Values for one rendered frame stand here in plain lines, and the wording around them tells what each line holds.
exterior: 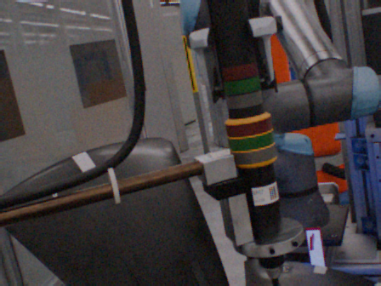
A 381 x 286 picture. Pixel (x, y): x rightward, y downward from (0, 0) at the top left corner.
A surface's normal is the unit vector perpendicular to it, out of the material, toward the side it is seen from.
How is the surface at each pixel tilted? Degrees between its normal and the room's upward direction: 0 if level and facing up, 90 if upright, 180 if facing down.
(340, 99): 85
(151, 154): 35
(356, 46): 90
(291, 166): 90
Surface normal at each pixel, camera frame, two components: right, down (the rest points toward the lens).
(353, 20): -0.37, 0.25
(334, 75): -0.15, -0.74
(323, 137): -0.11, 0.22
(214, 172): 0.29, 0.13
